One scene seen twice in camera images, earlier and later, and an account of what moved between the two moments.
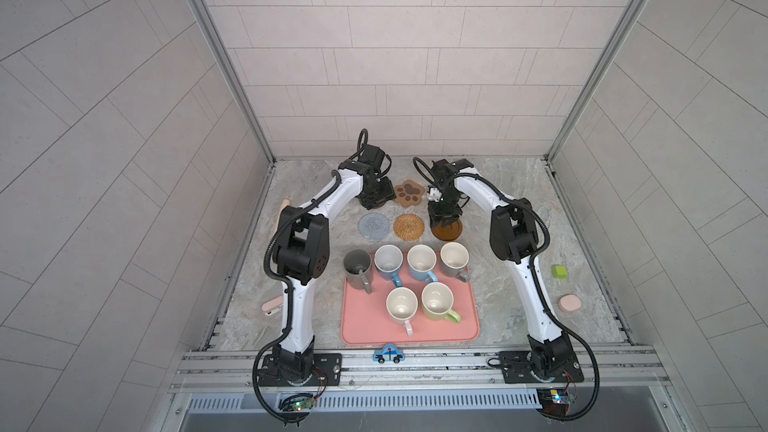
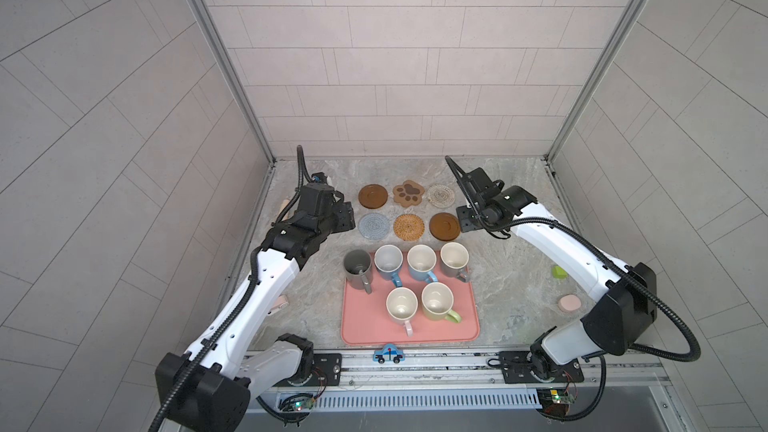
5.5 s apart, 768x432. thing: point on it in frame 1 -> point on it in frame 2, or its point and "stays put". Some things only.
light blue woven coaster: (373, 226) stays put
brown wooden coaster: (448, 233) stays put
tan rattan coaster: (409, 227) stays put
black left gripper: (386, 194) -> (344, 216)
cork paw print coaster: (409, 193) stays put
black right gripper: (435, 213) -> (461, 211)
